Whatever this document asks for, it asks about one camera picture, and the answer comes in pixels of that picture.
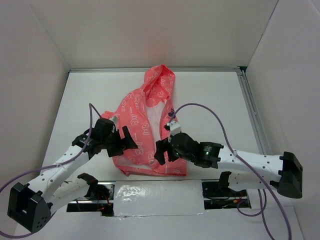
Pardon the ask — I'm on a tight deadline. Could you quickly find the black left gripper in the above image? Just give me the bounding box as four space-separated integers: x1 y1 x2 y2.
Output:
101 125 138 158

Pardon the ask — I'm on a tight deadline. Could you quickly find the pink jacket with white lining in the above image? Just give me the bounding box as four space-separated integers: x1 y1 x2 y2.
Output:
102 64 187 177

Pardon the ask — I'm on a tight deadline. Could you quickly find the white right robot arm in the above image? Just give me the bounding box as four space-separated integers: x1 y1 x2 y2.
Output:
154 132 303 199

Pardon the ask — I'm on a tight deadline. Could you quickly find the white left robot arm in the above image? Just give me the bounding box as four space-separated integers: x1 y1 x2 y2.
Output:
7 117 138 234

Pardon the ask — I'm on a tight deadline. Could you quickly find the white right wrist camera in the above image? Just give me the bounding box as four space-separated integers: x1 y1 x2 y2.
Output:
164 120 181 142

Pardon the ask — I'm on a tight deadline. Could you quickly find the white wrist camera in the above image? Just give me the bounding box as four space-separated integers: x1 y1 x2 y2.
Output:
164 120 181 142
110 115 118 124

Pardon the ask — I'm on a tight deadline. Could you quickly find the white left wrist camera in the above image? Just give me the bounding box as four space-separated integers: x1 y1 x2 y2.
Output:
110 115 118 124

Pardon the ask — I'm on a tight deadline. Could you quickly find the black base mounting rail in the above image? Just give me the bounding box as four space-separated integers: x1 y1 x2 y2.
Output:
66 179 250 217

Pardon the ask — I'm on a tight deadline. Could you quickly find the aluminium frame rail right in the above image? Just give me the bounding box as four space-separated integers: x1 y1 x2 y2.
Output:
236 66 271 154

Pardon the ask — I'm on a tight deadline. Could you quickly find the aluminium frame rail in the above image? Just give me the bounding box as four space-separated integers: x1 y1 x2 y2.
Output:
67 65 247 74
236 66 271 154

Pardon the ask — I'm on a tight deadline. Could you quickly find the aluminium frame rail back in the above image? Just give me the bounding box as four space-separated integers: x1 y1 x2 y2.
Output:
67 65 247 74

